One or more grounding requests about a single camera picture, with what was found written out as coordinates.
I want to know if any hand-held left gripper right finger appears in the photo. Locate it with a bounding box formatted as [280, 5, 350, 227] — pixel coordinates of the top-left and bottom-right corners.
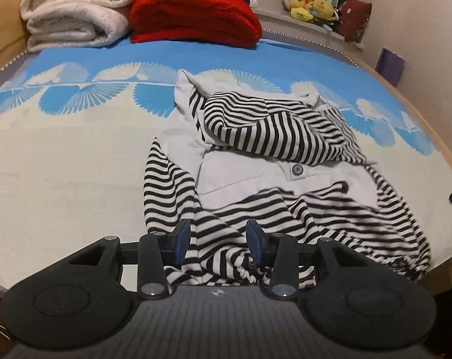
[246, 220, 376, 302]

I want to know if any yellow duck plush toy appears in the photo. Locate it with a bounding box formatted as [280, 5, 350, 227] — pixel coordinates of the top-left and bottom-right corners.
[289, 0, 316, 22]

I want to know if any black white striped hooded top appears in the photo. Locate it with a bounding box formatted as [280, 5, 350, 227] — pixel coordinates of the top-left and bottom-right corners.
[143, 69, 432, 291]

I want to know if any red folded blanket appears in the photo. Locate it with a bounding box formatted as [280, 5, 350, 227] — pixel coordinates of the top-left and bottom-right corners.
[129, 0, 263, 48]

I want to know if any purple box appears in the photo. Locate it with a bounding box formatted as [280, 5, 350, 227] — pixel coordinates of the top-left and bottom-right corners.
[375, 47, 405, 87]

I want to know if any brown plush cushion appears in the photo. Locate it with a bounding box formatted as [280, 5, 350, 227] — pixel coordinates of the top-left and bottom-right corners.
[338, 0, 372, 44]

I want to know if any yellow plush toy blue patch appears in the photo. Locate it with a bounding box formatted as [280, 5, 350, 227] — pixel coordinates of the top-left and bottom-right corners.
[310, 0, 334, 22]

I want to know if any white folded blanket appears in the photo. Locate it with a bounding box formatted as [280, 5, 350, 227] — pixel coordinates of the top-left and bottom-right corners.
[20, 0, 139, 53]

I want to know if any blue white leaf bed mat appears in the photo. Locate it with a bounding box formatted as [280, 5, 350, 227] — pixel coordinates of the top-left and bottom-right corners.
[0, 32, 452, 292]

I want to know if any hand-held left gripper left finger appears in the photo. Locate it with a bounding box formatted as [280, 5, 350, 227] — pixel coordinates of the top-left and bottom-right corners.
[67, 220, 191, 302]

